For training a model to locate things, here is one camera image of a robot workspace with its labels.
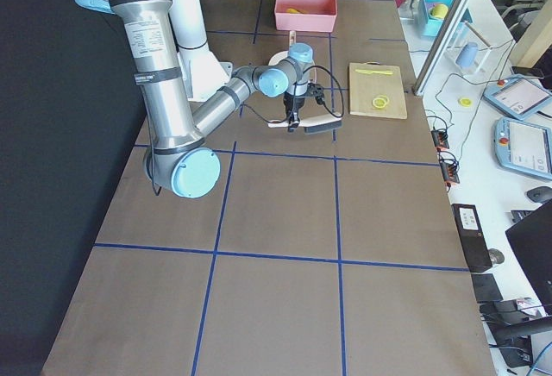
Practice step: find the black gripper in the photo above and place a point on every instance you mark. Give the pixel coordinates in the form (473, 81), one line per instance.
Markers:
(290, 104)

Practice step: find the white hand brush black bristles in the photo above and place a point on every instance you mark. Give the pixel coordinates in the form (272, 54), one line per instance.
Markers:
(312, 125)

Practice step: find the yellow toy corn cob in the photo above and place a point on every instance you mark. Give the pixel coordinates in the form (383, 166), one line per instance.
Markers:
(295, 11)

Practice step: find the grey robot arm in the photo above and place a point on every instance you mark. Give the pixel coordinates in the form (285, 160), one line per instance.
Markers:
(184, 101)

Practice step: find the pink plastic bin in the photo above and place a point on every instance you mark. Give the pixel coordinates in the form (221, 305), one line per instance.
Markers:
(321, 15)

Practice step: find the bamboo cutting board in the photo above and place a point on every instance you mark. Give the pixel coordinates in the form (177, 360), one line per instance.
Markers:
(363, 89)

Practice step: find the yellow lemon slice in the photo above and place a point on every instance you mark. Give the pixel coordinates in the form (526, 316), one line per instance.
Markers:
(382, 101)
(376, 106)

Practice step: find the yellow-green plastic knife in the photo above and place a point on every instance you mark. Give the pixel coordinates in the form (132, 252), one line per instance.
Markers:
(374, 71)

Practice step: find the black power strip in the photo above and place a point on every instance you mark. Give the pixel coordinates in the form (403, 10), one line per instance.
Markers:
(447, 161)

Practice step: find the yellow round lid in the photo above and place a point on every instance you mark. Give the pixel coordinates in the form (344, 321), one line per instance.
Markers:
(464, 102)

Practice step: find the teal tray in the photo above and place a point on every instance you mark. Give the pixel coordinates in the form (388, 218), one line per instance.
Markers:
(426, 26)

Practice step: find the yellow-green plastic cup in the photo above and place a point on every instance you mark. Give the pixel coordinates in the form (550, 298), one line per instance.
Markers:
(438, 11)

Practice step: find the black box with label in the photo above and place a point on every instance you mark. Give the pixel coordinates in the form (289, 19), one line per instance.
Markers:
(471, 237)

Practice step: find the upper blue teach pendant tablet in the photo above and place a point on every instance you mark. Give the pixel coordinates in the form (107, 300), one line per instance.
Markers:
(523, 147)

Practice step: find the black computer mouse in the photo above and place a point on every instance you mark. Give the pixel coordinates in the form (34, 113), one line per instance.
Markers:
(540, 194)

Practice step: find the black laptop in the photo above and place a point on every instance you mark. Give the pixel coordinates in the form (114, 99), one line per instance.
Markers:
(530, 241)

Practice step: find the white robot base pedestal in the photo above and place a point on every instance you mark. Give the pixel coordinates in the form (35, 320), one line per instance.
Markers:
(203, 73)

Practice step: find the aluminium frame post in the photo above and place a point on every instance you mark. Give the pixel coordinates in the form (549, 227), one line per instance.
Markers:
(440, 43)

